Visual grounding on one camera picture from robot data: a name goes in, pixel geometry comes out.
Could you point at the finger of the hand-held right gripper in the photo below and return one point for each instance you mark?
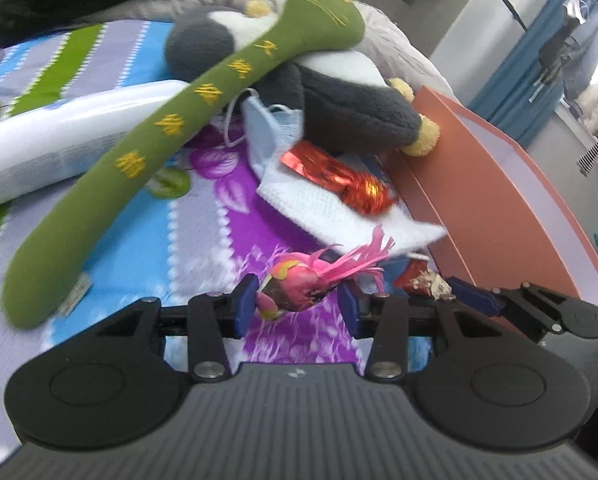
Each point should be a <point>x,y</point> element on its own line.
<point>471,295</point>

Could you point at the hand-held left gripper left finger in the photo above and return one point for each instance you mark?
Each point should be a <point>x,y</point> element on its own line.
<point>244,306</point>

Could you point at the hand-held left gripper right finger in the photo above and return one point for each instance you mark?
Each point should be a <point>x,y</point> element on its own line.
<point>351,311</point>

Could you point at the brown candy wrapper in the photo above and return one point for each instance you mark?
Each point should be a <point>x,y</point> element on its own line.
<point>424,280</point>

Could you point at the pink feather toy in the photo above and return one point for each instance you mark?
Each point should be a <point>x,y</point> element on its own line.
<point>291,280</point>

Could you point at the salmon cardboard box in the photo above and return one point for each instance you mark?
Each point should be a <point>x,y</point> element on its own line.
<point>479,220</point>

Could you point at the blue face mask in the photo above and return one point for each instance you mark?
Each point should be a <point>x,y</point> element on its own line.
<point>274,130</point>

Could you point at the white knitted cloth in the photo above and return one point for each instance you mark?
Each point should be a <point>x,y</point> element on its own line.
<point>319,205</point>

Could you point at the red foil wrapper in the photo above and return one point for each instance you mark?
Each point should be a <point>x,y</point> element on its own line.
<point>364,192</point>

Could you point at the striped floral bed sheet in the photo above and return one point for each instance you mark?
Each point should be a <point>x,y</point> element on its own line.
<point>129,260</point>

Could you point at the black white striped object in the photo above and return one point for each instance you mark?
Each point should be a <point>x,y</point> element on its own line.
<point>594,157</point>

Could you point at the green plush stick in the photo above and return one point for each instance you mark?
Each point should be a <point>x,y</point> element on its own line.
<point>129,160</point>

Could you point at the grey white penguin plush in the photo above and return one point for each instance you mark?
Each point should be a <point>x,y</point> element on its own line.
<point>339,105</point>

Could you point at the blue curtain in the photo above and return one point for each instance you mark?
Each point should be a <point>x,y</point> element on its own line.
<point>509,70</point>

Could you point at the white plastic bottle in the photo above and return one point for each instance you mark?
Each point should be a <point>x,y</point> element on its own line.
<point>54,145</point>

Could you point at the hanging clothes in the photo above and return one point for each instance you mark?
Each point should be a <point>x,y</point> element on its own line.
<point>579,60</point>

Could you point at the grey duvet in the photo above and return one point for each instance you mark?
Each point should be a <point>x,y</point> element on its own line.
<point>394,45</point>

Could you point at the grey wardrobe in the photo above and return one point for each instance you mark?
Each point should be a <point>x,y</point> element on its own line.
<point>429,0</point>

